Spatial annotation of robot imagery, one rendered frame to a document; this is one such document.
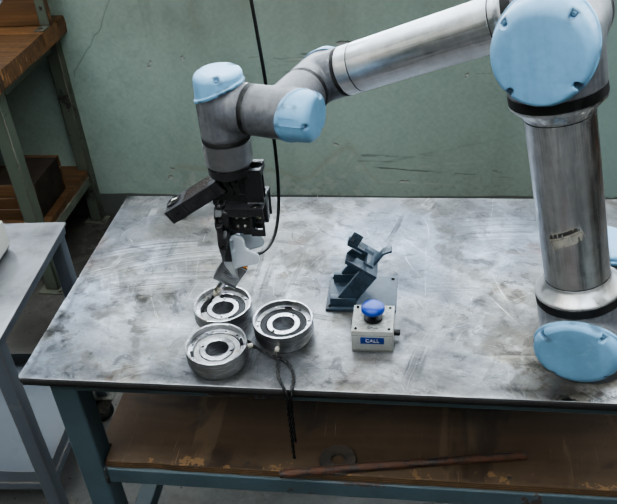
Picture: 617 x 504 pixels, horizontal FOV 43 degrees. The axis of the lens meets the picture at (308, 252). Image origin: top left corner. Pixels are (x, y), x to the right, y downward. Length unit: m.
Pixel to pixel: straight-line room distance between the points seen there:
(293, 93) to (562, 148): 0.37
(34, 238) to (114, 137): 1.22
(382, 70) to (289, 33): 1.69
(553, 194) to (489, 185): 2.06
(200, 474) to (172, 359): 0.27
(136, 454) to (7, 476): 0.57
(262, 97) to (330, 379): 0.48
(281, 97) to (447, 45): 0.24
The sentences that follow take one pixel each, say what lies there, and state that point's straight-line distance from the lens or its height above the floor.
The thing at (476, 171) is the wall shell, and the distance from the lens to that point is 3.02.
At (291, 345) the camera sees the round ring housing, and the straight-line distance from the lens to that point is 1.32.
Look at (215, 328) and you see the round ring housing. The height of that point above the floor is 0.83.
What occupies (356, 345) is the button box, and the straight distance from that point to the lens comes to 1.33.
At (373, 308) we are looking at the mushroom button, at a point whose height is 0.87.
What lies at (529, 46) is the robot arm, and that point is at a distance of 0.90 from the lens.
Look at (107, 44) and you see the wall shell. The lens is 3.01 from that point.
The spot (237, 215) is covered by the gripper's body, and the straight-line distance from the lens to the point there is 1.22.
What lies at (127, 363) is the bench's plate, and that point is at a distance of 1.39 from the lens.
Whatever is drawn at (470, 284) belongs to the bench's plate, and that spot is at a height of 0.80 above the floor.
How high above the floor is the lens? 1.70
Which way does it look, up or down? 35 degrees down
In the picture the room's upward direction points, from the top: 5 degrees counter-clockwise
